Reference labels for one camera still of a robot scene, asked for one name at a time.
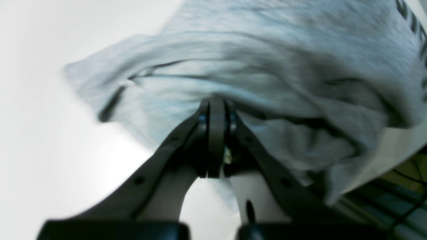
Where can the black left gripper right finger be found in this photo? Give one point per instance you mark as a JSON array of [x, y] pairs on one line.
[[273, 204]]

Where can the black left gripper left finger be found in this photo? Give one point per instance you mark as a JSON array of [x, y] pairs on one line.
[[147, 205]]

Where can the grey T-shirt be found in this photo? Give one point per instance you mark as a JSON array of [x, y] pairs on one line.
[[317, 81]]

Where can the aluminium table frame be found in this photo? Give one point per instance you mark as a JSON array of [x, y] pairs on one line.
[[401, 212]]

